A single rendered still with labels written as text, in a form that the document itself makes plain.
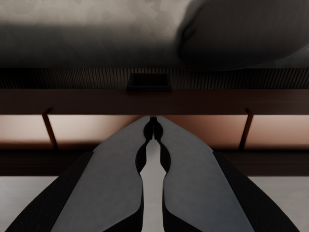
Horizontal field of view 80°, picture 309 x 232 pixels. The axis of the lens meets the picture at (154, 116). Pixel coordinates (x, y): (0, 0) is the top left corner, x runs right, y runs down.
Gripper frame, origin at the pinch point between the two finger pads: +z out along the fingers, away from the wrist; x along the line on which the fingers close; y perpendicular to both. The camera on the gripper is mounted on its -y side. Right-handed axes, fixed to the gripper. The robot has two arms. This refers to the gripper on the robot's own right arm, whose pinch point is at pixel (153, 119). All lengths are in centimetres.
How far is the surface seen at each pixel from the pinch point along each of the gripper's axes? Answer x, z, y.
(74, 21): -11.0, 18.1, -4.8
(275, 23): 15.2, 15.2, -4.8
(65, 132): -8.1, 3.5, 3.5
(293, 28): 17.7, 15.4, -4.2
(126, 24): -3.8, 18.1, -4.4
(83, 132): -6.4, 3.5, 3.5
